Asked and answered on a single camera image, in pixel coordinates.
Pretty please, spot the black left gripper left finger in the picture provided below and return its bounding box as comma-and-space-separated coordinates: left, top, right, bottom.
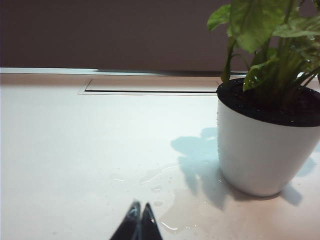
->
109, 199, 142, 240

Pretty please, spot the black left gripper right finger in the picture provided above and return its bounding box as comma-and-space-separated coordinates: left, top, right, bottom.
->
138, 202, 164, 240

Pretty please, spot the green plant in white pot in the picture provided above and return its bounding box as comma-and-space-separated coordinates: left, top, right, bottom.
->
206, 0, 320, 197

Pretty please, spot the desk cable slot flap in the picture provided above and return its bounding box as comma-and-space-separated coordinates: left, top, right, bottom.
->
77, 78, 221, 96

